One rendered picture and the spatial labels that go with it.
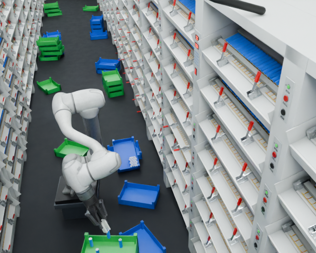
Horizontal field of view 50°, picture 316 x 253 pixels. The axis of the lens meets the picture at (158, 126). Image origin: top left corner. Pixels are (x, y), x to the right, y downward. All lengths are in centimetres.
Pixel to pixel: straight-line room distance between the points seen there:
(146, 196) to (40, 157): 117
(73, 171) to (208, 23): 95
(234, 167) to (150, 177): 167
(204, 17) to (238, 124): 47
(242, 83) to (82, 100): 116
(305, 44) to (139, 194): 219
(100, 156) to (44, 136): 204
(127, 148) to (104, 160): 147
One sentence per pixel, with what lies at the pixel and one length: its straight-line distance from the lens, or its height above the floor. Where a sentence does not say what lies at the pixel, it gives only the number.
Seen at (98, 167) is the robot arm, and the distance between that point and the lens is 175.
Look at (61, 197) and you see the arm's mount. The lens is 267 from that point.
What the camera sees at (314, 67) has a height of 173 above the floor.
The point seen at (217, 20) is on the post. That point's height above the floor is 161.
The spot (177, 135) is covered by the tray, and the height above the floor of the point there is 74.
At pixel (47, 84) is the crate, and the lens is 482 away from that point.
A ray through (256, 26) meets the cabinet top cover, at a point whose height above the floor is 173.
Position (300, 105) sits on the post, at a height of 161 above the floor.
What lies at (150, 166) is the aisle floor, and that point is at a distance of 315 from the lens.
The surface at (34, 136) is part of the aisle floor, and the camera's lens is 381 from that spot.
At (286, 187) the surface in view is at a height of 132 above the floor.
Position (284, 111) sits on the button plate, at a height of 157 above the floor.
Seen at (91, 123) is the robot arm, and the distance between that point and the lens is 227.
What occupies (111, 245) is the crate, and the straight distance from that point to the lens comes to 209.
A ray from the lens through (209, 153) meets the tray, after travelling 178.
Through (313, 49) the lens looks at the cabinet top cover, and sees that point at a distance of 92.
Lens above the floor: 206
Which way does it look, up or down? 34 degrees down
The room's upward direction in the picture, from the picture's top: 2 degrees counter-clockwise
